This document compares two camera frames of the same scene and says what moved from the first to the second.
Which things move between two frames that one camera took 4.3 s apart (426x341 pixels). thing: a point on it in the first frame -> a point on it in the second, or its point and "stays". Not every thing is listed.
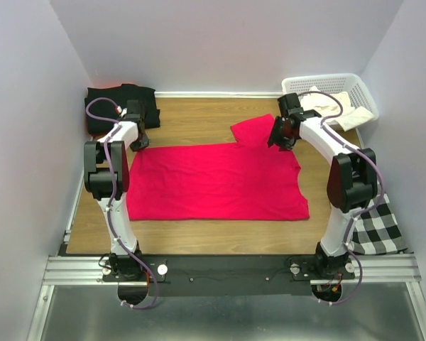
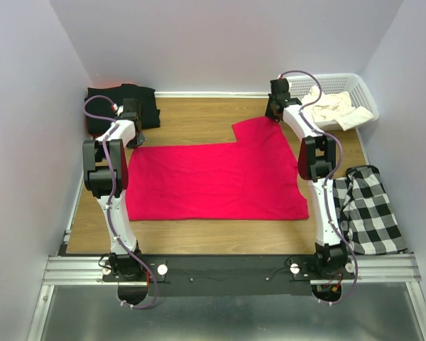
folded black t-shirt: [121, 94] stays
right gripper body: [279, 136] -> [268, 111]
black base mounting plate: [229, 275] stays
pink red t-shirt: [249, 179] stays
